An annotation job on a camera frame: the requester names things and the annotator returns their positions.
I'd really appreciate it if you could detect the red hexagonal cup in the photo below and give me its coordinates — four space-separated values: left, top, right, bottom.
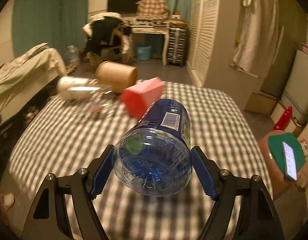
121 77 165 119

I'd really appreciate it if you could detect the white desk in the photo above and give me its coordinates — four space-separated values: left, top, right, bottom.
131 24 170 66

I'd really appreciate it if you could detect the white refrigerator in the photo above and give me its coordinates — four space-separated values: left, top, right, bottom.
281 50 308 125

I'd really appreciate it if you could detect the white slipper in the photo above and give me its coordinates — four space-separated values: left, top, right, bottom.
0 193 15 211

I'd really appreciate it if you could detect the plaid cloth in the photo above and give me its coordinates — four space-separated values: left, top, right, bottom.
136 0 169 21

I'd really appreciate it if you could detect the large clear water jug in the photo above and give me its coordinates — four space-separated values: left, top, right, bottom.
65 45 80 66

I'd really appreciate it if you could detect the black television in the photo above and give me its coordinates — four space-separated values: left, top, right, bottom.
107 0 141 14

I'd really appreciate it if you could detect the red bottle on floor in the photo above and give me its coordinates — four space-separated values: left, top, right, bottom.
273 106 292 131

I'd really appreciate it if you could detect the hanging white towel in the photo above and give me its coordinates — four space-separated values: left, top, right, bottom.
232 0 279 77

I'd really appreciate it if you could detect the checkered tablecloth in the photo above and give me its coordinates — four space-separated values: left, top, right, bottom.
8 82 272 239

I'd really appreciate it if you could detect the pink basin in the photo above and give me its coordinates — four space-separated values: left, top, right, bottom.
300 43 308 55

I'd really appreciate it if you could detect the smartphone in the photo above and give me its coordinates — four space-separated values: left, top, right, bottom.
282 141 297 181

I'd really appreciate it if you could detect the blue laundry basket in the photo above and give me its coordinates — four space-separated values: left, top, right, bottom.
136 44 152 61

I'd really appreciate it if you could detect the patterned bed quilt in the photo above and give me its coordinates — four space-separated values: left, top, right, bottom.
0 43 50 83

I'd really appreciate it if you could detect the green left curtain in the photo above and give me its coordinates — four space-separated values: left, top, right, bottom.
12 0 88 56

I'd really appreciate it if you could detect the white printed paper cup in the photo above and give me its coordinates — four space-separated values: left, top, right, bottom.
56 76 101 100

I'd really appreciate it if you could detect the brown paper cup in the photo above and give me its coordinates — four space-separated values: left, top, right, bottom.
95 61 138 93

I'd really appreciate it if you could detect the wooden chair with clothes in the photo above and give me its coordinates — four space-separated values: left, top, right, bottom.
82 12 132 67

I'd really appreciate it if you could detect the green stool cushion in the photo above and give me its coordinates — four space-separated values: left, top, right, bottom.
268 133 305 173

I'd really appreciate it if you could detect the dark suitcase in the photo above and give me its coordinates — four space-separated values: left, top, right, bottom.
166 28 186 66

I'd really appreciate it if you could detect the white louvered wardrobe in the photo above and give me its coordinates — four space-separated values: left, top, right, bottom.
186 0 251 109

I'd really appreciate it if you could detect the bed with white frame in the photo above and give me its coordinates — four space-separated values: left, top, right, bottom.
0 47 67 126

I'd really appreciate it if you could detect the brown stool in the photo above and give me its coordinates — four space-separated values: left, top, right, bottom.
258 130 303 200

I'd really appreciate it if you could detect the blue plastic water bottle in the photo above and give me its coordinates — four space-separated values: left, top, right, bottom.
113 99 192 197

